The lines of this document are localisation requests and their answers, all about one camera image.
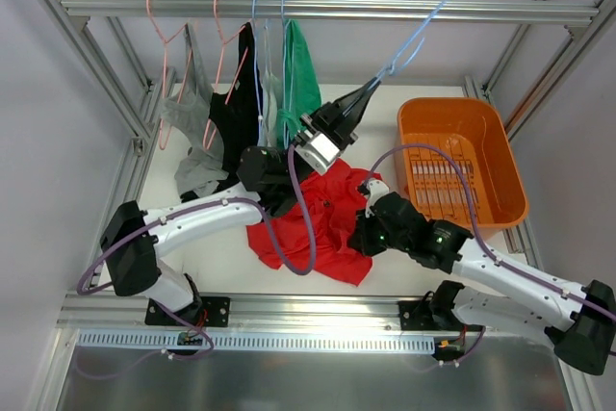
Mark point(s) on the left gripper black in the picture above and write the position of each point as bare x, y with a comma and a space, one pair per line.
332, 118

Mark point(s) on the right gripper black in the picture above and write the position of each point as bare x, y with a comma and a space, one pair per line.
368, 236

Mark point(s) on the red tank top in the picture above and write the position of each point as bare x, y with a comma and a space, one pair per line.
332, 201

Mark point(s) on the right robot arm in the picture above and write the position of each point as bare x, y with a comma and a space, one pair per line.
488, 288

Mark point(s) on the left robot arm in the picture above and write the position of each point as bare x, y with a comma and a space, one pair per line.
135, 242

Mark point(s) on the green tank top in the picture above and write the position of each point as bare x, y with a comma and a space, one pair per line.
305, 90

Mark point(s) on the white tank top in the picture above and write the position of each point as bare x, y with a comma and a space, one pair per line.
271, 95

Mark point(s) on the light blue hanger with white top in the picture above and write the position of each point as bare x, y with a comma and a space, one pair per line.
256, 69

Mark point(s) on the black tank top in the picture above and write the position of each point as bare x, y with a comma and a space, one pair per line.
236, 120

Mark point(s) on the pink hanger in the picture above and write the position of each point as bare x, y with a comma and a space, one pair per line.
220, 64
162, 136

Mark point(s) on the grey tank top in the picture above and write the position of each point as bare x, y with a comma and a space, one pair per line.
201, 172

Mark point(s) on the pink hanger left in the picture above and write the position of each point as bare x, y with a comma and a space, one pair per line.
162, 136

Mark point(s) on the orange plastic basket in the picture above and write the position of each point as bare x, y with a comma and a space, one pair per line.
469, 132

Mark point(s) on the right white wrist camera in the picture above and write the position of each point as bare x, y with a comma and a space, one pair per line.
373, 189

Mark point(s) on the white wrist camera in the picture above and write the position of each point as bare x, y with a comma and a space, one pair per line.
314, 147
373, 189

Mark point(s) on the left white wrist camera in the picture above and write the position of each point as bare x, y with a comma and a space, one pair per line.
314, 147

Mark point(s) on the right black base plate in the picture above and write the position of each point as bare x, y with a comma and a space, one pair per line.
414, 315

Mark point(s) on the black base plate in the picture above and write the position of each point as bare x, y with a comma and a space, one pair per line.
213, 311
414, 315

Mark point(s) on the aluminium hanging rail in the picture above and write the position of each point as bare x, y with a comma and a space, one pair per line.
518, 13

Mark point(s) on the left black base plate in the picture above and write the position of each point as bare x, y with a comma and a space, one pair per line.
213, 311

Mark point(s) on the right aluminium frame post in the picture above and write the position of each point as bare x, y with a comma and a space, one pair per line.
535, 63

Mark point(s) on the aluminium frame post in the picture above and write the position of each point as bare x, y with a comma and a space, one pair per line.
535, 63
77, 33

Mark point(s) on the left aluminium frame post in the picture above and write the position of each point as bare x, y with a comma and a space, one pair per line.
77, 33

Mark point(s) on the white slotted cable duct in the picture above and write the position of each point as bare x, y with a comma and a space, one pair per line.
252, 341

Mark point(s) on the front aluminium rail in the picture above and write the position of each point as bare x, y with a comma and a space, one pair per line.
305, 314

